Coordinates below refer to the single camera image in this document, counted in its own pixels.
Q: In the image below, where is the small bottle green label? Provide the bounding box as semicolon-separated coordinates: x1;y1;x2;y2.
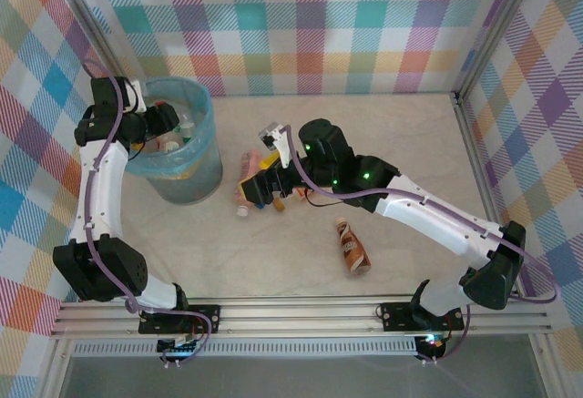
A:
179;111;197;145

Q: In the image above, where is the pink plastic bottle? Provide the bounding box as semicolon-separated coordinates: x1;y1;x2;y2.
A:
234;149;268;217

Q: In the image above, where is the small bottle tan cap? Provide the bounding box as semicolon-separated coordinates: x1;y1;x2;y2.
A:
272;187;309;214

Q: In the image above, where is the brown plastic bottle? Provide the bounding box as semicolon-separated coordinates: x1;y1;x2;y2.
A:
335;216;373;279

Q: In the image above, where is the mesh waste bin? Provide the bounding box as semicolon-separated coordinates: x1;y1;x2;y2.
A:
125;77;224;206

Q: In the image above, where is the colourful plaid cloth backdrop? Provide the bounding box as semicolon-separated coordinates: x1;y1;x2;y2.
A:
0;0;136;398
459;0;583;398
63;0;534;98

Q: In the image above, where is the controller board green light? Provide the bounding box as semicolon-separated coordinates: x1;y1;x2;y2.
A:
413;333;446;357
157;337;201;359

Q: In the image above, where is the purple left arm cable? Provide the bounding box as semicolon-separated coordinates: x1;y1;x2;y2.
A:
81;58;214;368

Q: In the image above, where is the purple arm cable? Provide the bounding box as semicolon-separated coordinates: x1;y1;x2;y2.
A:
81;58;214;368
282;125;560;367

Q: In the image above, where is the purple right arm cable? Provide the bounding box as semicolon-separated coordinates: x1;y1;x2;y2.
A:
282;125;560;367

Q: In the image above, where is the aluminium frame post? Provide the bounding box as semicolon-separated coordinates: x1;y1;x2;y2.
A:
453;0;546;103
54;0;119;78

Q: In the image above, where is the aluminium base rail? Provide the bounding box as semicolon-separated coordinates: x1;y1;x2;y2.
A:
48;295;553;340

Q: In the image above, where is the aluminium table edge rail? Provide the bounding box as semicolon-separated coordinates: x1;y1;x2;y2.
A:
453;92;529;301

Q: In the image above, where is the slotted grey cable duct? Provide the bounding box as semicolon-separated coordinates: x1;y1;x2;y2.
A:
72;342;419;357

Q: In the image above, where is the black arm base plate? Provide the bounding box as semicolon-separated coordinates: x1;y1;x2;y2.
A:
138;304;222;336
379;301;466;333

